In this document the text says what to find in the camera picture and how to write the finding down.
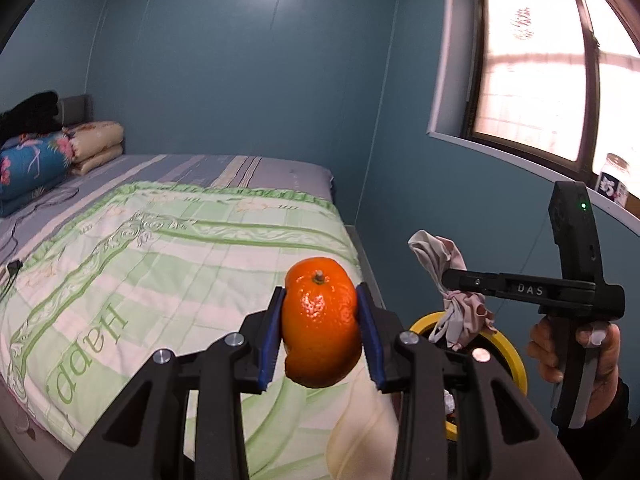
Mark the mandarin orange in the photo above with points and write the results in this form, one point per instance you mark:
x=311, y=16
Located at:
x=320, y=320

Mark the grey padded headboard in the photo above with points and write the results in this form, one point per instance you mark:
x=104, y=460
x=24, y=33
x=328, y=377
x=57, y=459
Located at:
x=75, y=107

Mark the yellow rimmed bin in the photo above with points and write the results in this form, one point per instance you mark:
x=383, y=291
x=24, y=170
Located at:
x=510, y=355

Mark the red paper window cutting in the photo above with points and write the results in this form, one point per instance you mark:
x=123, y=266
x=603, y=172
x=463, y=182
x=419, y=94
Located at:
x=522, y=22

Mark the black clothing pile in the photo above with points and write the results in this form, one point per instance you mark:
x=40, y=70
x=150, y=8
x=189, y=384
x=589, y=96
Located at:
x=30, y=115

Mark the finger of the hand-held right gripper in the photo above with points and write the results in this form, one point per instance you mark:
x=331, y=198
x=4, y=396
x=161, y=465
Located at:
x=475, y=282

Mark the white tissue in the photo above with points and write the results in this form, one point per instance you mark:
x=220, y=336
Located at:
x=446, y=401

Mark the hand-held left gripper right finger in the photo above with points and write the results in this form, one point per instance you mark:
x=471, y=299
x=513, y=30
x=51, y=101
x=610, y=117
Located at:
x=372, y=350

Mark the beige folded quilt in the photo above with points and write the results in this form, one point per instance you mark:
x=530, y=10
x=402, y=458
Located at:
x=97, y=142

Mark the blue floral folded quilt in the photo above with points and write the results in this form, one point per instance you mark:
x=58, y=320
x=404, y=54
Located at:
x=30, y=170

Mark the glass jar dark label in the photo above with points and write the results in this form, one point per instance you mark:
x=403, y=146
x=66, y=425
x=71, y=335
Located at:
x=612, y=180

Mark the black charger plug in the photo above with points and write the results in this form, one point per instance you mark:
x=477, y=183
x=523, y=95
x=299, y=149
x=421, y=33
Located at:
x=13, y=266

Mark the person's right forearm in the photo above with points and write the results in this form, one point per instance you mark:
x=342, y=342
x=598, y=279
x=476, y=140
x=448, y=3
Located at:
x=605, y=450

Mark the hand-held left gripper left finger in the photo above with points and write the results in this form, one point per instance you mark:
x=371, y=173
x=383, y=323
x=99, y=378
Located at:
x=267, y=355

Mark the brown framed window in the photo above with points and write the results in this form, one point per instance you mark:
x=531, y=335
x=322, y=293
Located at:
x=530, y=85

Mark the green patterned quilt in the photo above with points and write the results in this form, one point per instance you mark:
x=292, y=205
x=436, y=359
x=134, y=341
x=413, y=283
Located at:
x=150, y=270

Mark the person's right hand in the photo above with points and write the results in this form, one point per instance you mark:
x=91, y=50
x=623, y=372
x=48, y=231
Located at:
x=607, y=360

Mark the bed with striped sheet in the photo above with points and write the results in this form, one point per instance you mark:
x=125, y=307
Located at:
x=225, y=170

